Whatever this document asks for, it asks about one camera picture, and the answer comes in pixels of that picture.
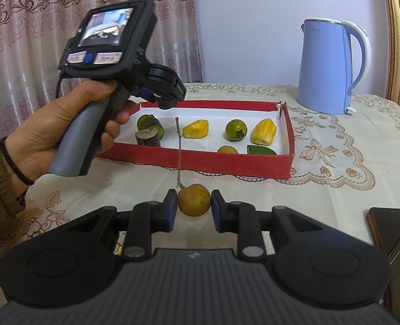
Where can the brown longan fruit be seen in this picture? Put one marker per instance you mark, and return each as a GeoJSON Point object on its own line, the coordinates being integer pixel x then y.
{"type": "Point", "coordinates": [227, 149]}

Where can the pink patterned curtain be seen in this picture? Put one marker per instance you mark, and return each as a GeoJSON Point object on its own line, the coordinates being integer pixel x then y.
{"type": "Point", "coordinates": [34, 33]}

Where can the large green tomato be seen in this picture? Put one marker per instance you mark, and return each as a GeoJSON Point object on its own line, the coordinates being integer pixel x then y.
{"type": "Point", "coordinates": [236, 130]}

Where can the green cucumber piece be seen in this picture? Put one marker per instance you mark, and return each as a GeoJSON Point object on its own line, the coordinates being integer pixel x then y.
{"type": "Point", "coordinates": [158, 128]}

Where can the green avocado-like fruit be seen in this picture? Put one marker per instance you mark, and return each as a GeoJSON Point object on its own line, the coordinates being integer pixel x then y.
{"type": "Point", "coordinates": [259, 150]}

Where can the black smartphone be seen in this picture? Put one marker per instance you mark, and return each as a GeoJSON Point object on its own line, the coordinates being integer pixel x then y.
{"type": "Point", "coordinates": [384, 225]}

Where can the yellow pepper piece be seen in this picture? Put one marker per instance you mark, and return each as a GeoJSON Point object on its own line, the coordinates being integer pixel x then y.
{"type": "Point", "coordinates": [196, 130]}

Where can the cream embroidered tablecloth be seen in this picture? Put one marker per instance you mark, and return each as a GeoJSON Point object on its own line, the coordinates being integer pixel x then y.
{"type": "Point", "coordinates": [343, 166]}

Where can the small green tomato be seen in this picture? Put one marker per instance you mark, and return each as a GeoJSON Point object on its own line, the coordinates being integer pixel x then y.
{"type": "Point", "coordinates": [146, 121]}

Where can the gold mirror frame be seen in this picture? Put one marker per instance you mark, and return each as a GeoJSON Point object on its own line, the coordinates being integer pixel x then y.
{"type": "Point", "coordinates": [393, 84]}

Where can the person's left hand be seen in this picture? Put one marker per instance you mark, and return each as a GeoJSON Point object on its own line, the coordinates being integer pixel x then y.
{"type": "Point", "coordinates": [32, 147]}

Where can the longan with stem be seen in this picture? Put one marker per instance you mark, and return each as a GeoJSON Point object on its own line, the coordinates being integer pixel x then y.
{"type": "Point", "coordinates": [193, 200]}

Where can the blue electric kettle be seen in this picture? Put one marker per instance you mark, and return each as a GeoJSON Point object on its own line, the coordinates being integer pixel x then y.
{"type": "Point", "coordinates": [326, 80]}

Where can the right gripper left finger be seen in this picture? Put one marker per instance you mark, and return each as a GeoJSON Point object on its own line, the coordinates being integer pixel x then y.
{"type": "Point", "coordinates": [146, 219]}

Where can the red shallow tray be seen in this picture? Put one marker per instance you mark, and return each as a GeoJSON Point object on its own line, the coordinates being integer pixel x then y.
{"type": "Point", "coordinates": [201, 154]}

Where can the yellow pepper piece cut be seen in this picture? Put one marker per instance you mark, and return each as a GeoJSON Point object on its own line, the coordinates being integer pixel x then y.
{"type": "Point", "coordinates": [264, 132]}

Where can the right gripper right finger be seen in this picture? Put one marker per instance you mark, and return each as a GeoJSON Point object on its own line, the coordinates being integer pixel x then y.
{"type": "Point", "coordinates": [241, 219]}

